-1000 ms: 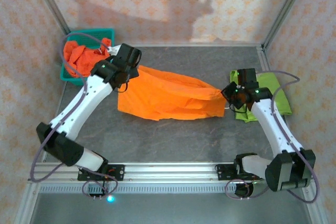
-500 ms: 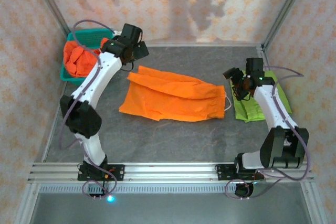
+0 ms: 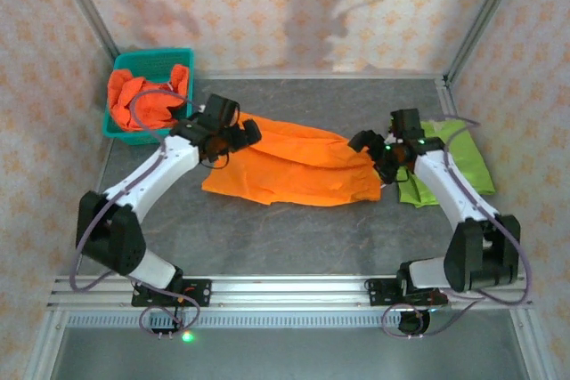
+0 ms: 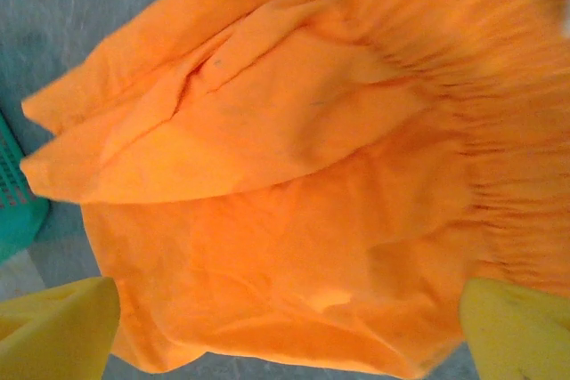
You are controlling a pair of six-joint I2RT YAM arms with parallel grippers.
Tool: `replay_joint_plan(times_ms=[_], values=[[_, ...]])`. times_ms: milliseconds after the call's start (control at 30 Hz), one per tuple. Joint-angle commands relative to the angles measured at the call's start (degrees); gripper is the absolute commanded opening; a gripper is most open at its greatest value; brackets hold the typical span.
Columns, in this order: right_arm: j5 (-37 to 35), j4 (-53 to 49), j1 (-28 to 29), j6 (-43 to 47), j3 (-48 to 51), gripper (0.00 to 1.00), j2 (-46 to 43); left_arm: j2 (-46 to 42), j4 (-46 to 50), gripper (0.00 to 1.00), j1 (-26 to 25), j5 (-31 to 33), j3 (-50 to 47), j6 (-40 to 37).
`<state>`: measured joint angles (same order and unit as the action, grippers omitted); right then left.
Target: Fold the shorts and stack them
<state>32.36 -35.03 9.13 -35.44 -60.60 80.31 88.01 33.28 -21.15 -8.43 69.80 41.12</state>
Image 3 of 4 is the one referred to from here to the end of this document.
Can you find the light orange shorts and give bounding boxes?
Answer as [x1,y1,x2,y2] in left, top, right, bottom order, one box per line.
[200,113,383,207]

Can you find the teal plastic basket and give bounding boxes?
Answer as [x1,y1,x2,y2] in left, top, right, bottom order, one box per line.
[102,46,197,146]

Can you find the aluminium frame post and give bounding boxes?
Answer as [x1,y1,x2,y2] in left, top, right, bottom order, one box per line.
[47,0,122,61]
[443,0,531,87]

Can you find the grey metal sheet panel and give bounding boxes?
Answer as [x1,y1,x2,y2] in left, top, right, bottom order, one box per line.
[48,328,531,380]

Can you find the lime green shorts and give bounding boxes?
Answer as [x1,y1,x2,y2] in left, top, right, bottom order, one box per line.
[396,117,497,208]

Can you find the aluminium table edge rail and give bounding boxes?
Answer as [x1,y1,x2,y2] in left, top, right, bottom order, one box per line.
[436,79,560,380]
[21,144,115,380]
[195,69,446,84]

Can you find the aluminium mounting rail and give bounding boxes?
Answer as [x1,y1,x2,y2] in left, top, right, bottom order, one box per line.
[46,275,535,311]

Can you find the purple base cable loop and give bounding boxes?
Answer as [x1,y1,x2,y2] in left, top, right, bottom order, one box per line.
[139,293,200,337]
[381,303,431,339]

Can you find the red-orange shorts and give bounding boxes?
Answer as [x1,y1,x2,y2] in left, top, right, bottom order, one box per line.
[107,63,192,133]

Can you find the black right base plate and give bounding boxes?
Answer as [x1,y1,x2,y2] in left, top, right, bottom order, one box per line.
[364,279,404,308]

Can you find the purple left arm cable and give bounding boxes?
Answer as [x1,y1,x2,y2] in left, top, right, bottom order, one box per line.
[69,88,206,308]

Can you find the grey slotted cable duct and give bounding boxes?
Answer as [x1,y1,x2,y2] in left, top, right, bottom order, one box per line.
[66,313,446,330]

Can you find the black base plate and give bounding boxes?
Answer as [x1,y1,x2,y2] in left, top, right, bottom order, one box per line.
[364,279,404,308]
[132,279,212,309]

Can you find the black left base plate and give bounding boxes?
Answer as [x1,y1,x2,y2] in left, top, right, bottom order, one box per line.
[132,279,212,309]

